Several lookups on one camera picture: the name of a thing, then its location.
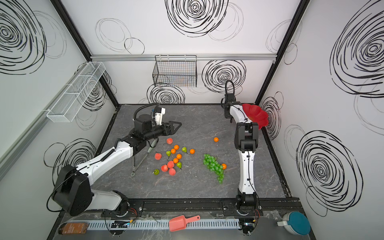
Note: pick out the metal green-tipped tongs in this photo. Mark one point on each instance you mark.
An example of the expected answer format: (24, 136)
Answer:
(135, 166)

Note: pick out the peach lower left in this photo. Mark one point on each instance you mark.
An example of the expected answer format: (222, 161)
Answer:
(164, 168)

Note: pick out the peach top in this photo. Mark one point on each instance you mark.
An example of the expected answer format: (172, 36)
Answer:
(169, 140)

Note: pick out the teal lidded white jug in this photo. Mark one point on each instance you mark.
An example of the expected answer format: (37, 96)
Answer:
(295, 223)

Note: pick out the white slotted cable duct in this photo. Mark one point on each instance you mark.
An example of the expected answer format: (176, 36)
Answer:
(204, 224)

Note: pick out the peach centre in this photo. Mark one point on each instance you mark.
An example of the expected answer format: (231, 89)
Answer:
(170, 164)

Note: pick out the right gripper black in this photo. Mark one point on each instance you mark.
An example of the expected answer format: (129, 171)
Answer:
(227, 105)

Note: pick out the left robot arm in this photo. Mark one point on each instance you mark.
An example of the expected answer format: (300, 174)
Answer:
(72, 190)

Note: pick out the black wire basket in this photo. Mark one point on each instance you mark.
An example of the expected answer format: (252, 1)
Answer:
(175, 70)

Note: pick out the white mesh wall shelf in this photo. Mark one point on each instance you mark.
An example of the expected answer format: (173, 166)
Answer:
(83, 92)

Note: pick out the green grape bunch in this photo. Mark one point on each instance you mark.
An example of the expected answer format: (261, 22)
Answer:
(212, 164)

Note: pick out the peach bottom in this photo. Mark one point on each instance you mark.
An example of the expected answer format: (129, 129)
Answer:
(172, 171)

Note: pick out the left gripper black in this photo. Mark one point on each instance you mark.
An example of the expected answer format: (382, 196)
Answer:
(167, 129)

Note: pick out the red flower fruit bowl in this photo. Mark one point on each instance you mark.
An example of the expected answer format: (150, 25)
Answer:
(256, 114)

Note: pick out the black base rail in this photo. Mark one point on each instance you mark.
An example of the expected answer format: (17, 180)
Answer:
(222, 206)

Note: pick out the pink plastic scoop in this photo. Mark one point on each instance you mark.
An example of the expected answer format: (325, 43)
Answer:
(180, 222)

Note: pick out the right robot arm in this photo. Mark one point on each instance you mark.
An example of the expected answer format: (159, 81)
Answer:
(246, 141)

